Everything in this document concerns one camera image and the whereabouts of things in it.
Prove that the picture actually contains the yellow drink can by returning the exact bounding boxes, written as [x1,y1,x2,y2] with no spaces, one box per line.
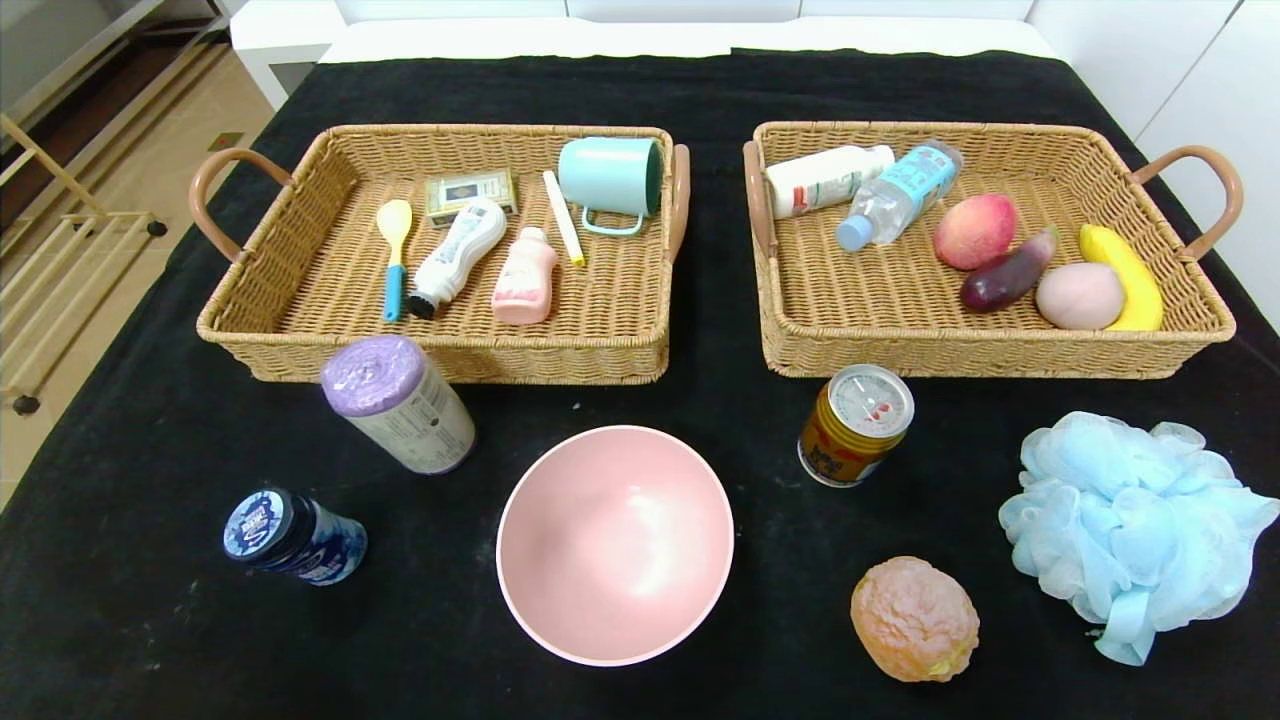
[797,363,916,489]

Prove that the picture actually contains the white canister purple top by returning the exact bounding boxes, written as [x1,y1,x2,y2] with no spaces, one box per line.
[320,335,477,475]

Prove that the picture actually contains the orange bread bun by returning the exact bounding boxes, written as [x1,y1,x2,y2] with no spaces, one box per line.
[850,556,982,684]

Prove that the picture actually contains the light blue bath loofah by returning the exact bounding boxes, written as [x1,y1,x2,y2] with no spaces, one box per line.
[998,410,1280,667]

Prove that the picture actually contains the small pink bottle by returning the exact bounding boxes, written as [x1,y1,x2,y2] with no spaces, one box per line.
[491,226,559,326]

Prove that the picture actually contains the white stick yellow tip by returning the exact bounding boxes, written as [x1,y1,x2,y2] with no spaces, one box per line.
[542,170,586,268]

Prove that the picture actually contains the pink bowl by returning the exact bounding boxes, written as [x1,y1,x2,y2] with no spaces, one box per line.
[495,425,736,669]

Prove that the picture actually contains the teal mug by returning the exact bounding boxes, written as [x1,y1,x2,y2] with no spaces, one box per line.
[557,136,665,237]

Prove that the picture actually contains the white bottle black cap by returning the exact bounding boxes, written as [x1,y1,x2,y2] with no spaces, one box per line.
[407,198,508,321]

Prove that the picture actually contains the small green gold card box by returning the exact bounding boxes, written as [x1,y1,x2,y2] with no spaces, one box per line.
[425,168,518,227]

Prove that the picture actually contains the white milk bottle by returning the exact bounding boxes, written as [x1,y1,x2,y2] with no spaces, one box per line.
[765,144,897,220]

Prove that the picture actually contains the black table cloth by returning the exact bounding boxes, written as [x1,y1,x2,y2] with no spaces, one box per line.
[0,48,1280,720]

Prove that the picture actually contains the clear water bottle blue label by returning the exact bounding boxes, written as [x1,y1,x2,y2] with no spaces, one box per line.
[836,139,964,252]

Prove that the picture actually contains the red peach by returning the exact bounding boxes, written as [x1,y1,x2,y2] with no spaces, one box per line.
[933,193,1018,272]

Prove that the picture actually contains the purple eggplant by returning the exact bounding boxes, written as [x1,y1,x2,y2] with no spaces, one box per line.
[960,228,1059,313]

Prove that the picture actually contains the pale pink round fruit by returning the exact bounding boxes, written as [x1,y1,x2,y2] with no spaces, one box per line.
[1035,262,1126,331]

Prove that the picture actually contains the white furniture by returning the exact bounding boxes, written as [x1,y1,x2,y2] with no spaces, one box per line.
[229,0,1061,111]

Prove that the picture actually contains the yellow banana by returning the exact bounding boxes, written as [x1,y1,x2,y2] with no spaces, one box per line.
[1079,223,1165,332]

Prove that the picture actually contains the wooden rack with wheels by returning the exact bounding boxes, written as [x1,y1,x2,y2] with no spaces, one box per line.
[0,112,168,416]

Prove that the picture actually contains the white cabinet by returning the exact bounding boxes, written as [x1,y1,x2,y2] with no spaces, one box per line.
[1025,0,1280,331]

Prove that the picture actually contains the woven wicker basket brown handles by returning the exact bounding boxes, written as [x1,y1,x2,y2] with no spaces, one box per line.
[190,123,692,386]
[742,120,1244,381]

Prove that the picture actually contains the yellow spoon blue handle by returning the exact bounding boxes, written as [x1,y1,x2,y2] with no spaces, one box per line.
[376,199,414,323]

